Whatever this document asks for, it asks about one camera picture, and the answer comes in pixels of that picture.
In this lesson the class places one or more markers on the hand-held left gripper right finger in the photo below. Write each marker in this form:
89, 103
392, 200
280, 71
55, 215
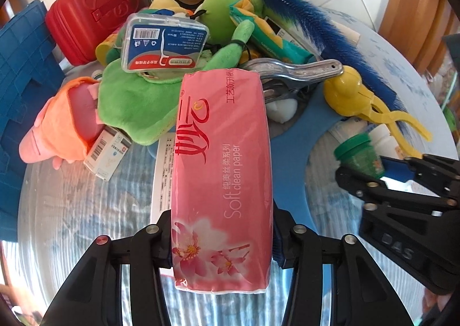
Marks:
277, 241

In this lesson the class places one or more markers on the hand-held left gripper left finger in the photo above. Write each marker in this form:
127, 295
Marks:
161, 238

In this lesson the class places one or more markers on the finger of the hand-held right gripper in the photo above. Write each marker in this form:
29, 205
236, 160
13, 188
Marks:
395, 168
359, 186

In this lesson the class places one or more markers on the green capped bottle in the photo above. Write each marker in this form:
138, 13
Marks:
359, 153

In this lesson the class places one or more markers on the blue boomerang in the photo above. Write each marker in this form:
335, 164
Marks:
287, 168

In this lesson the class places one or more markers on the pink tissue pack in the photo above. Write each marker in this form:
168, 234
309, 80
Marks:
222, 175

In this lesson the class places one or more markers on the clear floss pick box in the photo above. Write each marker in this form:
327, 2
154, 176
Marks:
165, 42

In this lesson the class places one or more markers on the blue plastic crate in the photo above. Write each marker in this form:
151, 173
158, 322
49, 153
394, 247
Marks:
25, 96

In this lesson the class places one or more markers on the white plastic bottle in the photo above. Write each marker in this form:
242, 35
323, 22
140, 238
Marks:
382, 135

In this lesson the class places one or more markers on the white paper leaflet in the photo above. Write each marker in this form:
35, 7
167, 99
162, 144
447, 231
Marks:
163, 175

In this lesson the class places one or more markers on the yellow snowball maker clip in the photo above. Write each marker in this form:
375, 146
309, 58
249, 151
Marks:
346, 91

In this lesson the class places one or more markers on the small white medicine box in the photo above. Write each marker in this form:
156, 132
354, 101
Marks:
106, 153

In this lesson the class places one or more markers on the small white plush ball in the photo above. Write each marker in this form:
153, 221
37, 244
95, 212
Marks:
284, 110

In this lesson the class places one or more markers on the large metal clamp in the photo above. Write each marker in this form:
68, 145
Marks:
298, 71

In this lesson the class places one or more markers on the green plush cloth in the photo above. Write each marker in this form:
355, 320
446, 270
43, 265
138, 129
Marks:
136, 107

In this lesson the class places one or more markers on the white paper roll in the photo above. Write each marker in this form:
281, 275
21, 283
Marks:
348, 32

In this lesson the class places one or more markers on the orange pink plush toy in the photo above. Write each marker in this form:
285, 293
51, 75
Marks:
61, 125

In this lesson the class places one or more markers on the blue bristle brush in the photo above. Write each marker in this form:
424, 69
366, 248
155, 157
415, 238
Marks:
323, 28

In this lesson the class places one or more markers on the pink tube with yellow cap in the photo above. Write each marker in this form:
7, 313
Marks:
107, 47

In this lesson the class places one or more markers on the red toy suitcase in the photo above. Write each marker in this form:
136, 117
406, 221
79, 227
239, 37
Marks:
90, 17

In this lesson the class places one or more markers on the yellow blue plush toy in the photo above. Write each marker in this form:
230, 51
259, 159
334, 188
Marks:
163, 4

